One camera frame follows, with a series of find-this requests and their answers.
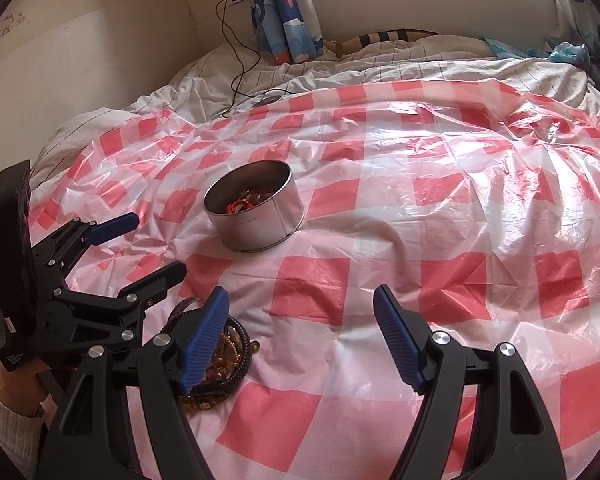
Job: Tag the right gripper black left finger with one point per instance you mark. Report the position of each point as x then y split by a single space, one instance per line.
92 436

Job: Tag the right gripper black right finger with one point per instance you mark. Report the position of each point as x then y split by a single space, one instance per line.
512 436

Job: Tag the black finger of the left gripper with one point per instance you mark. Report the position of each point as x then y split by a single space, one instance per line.
112 227
80 313

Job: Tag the jewelry heap in tin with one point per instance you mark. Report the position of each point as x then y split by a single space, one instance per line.
247 200

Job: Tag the left hand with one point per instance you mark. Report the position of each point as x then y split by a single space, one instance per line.
21 390

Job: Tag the white knit left sleeve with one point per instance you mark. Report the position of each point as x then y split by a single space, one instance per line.
20 438

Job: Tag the round silver metal tin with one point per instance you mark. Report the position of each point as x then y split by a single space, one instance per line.
268 224

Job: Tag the white striped bed quilt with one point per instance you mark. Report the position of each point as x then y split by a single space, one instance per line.
200 92

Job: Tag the blue cartoon curtain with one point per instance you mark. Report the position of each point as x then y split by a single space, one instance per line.
287 31

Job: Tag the striped pillow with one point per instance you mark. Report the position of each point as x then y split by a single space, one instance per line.
358 43

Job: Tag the light blue plastic bag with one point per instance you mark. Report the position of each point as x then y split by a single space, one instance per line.
573 54

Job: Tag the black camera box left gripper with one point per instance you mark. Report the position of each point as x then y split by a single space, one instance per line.
17 269

